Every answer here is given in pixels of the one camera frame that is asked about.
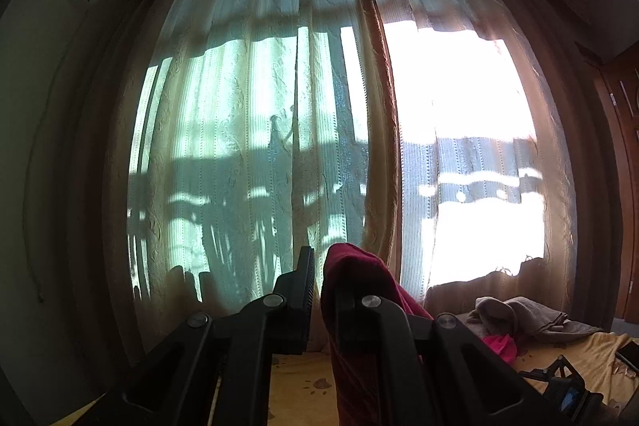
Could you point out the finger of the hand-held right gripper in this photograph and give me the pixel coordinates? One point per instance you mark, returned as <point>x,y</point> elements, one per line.
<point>536,377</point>

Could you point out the brown wooden door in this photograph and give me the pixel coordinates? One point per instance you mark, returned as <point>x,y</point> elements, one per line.
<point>626,156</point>

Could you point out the grey cardigan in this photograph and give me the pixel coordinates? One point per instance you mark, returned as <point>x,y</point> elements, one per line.
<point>529,316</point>

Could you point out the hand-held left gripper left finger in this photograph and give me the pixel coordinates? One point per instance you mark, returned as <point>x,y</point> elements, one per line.
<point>294,316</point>

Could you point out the yellow paw print blanket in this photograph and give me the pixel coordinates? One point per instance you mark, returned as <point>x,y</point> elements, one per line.
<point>599,351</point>

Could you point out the black smartphone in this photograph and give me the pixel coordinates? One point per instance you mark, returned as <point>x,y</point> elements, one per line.
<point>630,353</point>

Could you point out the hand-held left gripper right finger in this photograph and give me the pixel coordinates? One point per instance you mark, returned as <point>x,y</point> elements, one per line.
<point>359,331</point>

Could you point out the beige lace curtain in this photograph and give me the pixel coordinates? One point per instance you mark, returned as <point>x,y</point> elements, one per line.
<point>224,156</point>
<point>474,181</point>

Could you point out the red sweater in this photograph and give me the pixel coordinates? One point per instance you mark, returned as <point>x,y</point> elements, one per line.
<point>359,271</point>

